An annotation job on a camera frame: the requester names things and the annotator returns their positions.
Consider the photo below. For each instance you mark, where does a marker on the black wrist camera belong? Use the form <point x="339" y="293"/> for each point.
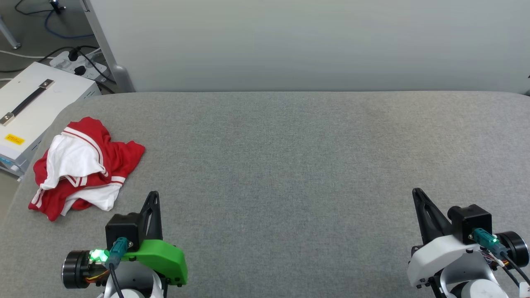
<point x="470" y="221"/>
<point x="124" y="227"/>

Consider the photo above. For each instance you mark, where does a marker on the grey metal leg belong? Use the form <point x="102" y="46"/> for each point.
<point x="10" y="38"/>

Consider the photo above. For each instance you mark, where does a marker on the small black device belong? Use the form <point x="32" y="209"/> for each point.
<point x="57" y="5"/>

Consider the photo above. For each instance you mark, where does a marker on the black power plug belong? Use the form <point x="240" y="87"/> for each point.
<point x="73" y="54"/>
<point x="80" y="70"/>

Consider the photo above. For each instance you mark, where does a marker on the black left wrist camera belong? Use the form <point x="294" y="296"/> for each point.
<point x="124" y="227"/>

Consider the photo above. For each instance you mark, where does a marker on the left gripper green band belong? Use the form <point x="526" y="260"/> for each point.
<point x="165" y="258"/>

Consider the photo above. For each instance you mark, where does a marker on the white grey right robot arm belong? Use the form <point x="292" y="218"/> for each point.
<point x="476" y="281"/>

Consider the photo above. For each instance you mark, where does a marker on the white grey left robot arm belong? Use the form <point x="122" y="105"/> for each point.
<point x="134" y="285"/>

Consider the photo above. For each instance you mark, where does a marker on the red and white basketball jersey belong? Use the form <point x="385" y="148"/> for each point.
<point x="116" y="159"/>

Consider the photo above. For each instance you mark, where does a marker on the grey fabric sofa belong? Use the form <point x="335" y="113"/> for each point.
<point x="290" y="174"/>

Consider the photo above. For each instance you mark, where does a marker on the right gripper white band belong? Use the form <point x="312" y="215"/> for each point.
<point x="439" y="256"/>

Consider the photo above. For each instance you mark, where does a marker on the white power strip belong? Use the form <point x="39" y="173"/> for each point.
<point x="66" y="62"/>

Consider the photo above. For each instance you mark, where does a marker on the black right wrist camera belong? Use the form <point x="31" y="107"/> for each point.
<point x="470" y="221"/>

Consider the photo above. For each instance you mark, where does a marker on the grey metal frame post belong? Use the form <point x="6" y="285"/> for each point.
<point x="108" y="49"/>

